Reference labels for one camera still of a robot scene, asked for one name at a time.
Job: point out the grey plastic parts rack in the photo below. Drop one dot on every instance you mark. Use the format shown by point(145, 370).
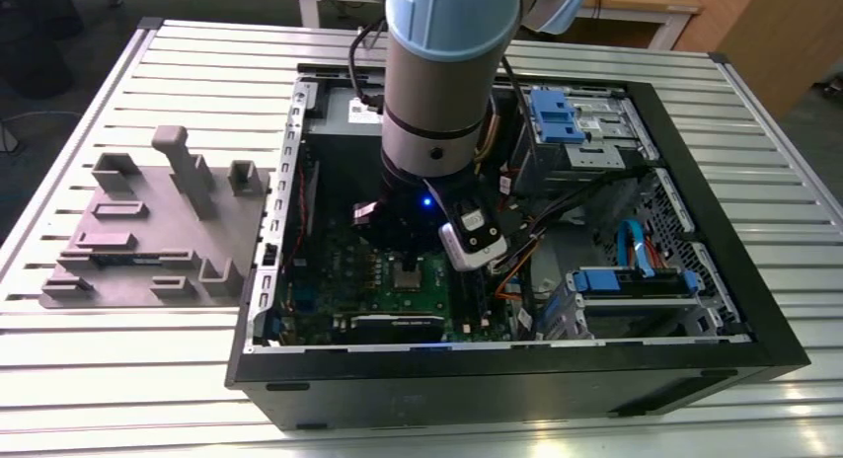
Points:
point(171, 231)

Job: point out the silver disk bay cage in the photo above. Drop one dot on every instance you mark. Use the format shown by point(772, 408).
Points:
point(639, 304)

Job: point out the bare RAM stick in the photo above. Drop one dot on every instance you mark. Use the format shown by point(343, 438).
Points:
point(125, 259)

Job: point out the wooden desk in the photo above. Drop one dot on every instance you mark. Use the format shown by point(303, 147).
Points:
point(659, 5)

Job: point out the black graphics card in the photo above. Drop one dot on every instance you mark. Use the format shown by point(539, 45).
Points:
point(395, 329)

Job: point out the silver drive cage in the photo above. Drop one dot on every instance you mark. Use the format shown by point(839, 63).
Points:
point(592, 162)

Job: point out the blue plastic drive latch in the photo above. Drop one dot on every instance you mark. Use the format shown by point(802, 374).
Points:
point(556, 117)

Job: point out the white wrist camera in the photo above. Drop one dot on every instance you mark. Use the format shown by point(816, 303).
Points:
point(474, 253)

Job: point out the hard disk in blue carrier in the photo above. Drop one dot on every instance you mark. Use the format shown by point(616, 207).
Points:
point(602, 282)

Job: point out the grey power supply unit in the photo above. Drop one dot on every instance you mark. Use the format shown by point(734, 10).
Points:
point(343, 162)

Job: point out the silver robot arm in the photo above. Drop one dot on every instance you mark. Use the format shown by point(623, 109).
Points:
point(435, 117)

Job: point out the green motherboard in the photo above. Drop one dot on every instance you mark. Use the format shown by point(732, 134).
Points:
point(343, 280)

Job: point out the silver CPU chip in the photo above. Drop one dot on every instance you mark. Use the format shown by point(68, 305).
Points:
point(408, 282)

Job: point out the black PC case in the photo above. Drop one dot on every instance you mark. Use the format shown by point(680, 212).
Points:
point(460, 394)

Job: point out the black RAM slot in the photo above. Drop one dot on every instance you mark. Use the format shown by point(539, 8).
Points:
point(460, 300)
point(479, 300)

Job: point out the brown wooden cabinet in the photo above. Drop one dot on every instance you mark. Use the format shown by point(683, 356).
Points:
point(783, 43)

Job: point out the blue board connector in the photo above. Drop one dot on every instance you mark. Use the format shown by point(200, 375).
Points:
point(304, 300)

